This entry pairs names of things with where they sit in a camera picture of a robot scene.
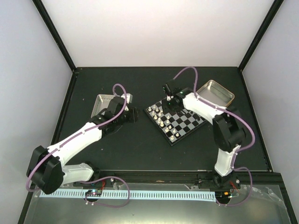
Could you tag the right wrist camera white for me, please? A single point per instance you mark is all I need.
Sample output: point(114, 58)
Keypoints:
point(171, 87)

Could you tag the left circuit board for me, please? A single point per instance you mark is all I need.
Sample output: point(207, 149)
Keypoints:
point(94, 192)

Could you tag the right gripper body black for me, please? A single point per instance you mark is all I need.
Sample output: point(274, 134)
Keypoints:
point(170, 108)

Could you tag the circuit board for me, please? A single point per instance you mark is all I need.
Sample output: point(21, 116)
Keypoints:
point(226, 194)
point(94, 192)

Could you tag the right circuit board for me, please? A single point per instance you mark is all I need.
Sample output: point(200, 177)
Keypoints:
point(226, 194)

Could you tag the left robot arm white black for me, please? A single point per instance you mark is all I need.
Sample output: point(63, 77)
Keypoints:
point(48, 167)

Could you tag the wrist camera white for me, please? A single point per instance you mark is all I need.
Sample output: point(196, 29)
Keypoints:
point(129, 98)
point(171, 87)

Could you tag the checkered chess board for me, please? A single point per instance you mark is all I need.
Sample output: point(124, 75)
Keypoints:
point(177, 120)

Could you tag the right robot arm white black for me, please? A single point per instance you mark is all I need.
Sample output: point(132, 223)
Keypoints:
point(227, 131)

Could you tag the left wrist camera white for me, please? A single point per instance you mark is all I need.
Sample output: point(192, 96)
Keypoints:
point(129, 98)

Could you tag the gold tin box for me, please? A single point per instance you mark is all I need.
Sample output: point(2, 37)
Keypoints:
point(216, 93)

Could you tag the black mounting rail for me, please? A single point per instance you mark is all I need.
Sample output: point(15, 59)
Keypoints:
point(202, 179)

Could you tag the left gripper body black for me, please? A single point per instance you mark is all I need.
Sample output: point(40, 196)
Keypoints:
point(132, 117)

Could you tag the silver tin tray pink rim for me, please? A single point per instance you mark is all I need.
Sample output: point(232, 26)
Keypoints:
point(102, 104)

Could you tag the black chess pieces row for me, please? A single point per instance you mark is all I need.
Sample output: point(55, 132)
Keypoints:
point(192, 116)

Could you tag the light blue slotted cable duct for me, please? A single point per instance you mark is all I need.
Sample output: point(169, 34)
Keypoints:
point(205, 196)

